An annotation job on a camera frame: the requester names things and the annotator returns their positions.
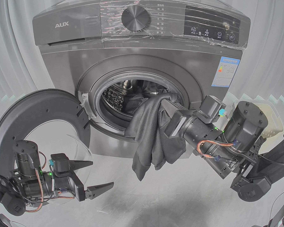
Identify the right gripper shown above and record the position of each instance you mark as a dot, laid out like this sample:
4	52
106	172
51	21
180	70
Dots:
196	129

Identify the grey washing machine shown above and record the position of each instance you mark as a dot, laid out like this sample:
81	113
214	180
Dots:
137	63

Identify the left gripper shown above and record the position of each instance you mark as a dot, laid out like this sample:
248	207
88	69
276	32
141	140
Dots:
67	184

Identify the washing machine door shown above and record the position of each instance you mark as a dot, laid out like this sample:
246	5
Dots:
30	112

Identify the heap of dark clothes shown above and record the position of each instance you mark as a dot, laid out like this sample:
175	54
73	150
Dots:
136	103

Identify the black garment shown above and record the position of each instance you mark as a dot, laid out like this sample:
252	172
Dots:
149	131

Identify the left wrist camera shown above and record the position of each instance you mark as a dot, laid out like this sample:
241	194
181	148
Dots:
60	163

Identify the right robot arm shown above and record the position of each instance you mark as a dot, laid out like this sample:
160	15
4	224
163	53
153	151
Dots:
246	124

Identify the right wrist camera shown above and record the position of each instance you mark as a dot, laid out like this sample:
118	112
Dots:
211	107

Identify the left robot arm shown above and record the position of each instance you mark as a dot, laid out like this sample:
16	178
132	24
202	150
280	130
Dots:
26	157

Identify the cream laundry basket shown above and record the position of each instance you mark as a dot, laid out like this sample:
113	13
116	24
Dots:
273	119

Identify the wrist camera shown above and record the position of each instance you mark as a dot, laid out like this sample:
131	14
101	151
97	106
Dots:
211	107
60	163

